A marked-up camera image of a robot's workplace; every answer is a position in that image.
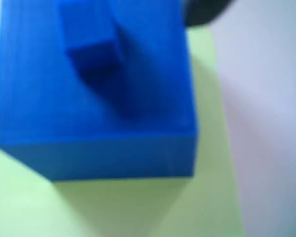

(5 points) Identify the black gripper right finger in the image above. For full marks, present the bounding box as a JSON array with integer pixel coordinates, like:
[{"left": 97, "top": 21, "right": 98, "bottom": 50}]
[{"left": 184, "top": 0, "right": 235, "bottom": 27}]

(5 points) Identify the green paper square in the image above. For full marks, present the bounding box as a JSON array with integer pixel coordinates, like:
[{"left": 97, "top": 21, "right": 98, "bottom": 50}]
[{"left": 0, "top": 27, "right": 246, "bottom": 237}]

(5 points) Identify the large blue cube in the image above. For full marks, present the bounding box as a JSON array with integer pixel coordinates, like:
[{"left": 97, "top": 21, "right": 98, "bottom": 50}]
[{"left": 0, "top": 0, "right": 199, "bottom": 183}]

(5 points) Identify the tiny blue cube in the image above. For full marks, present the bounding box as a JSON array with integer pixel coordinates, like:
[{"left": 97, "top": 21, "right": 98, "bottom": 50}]
[{"left": 58, "top": 0, "right": 126, "bottom": 77}]

